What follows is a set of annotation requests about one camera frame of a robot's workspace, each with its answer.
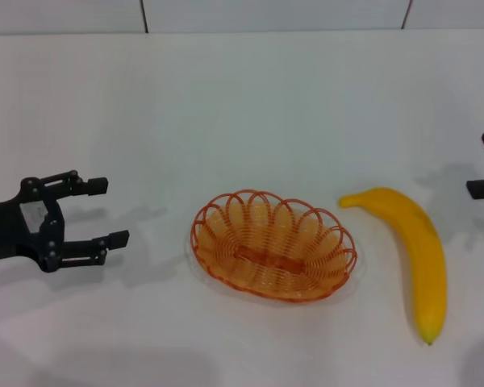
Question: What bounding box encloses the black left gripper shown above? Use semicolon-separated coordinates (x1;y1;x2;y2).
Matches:
0;170;131;275

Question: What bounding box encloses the orange wire basket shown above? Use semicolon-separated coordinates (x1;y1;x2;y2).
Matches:
190;189;357;302

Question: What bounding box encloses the yellow banana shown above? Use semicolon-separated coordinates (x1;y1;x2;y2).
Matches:
338;186;447;346

